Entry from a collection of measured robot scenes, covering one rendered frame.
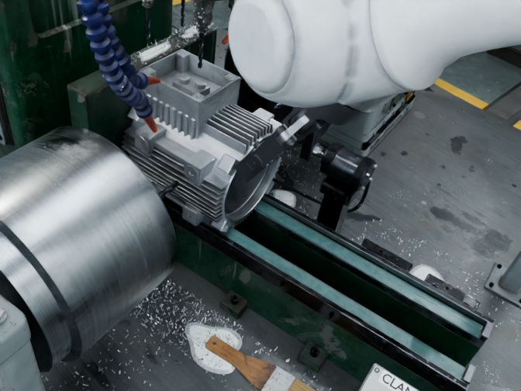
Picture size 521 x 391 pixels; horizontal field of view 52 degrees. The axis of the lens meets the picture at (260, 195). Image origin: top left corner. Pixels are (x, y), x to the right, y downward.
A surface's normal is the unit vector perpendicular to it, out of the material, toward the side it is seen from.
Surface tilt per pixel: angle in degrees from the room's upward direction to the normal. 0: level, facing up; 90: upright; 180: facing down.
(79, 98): 90
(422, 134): 0
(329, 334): 90
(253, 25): 88
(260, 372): 0
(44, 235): 32
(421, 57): 101
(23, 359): 90
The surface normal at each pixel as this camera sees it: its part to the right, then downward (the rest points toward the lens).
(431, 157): 0.13, -0.72
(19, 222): 0.41, -0.52
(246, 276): -0.55, 0.51
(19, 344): 0.82, 0.46
